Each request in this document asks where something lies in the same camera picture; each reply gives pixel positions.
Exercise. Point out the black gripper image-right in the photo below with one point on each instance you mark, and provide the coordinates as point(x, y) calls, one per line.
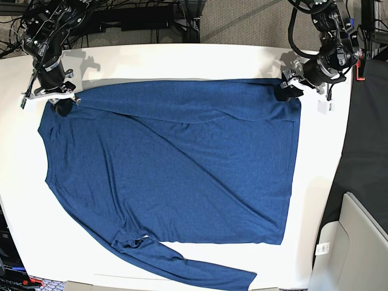
point(308, 74)

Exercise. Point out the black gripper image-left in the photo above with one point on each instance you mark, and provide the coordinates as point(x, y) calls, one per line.
point(54, 77)

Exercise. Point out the blue long-sleeve T-shirt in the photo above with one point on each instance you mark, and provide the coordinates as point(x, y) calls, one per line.
point(141, 164)

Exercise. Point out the red and black clamp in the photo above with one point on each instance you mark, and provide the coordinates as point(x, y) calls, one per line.
point(360, 65)

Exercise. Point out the black cloth side table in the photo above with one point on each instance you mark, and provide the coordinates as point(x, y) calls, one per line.
point(362, 169)

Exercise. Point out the grey plastic bin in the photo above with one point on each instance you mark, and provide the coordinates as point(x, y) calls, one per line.
point(351, 253)

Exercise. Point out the black box with red label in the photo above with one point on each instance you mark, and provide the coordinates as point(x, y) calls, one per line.
point(10, 279)

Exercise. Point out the grey tray at table edge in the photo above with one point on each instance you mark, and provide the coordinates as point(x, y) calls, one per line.
point(75, 286)

